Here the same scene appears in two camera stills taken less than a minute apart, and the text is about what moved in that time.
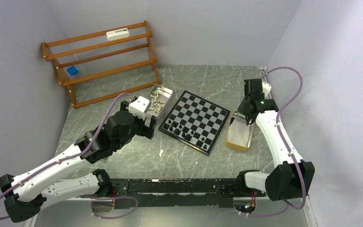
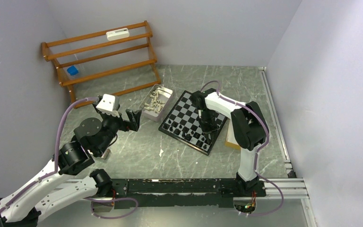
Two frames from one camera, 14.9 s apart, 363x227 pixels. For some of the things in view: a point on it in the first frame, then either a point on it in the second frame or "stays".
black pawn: [175, 124] stays
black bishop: [177, 131] stays
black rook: [166, 126] stays
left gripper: [149, 130] to [134, 120]
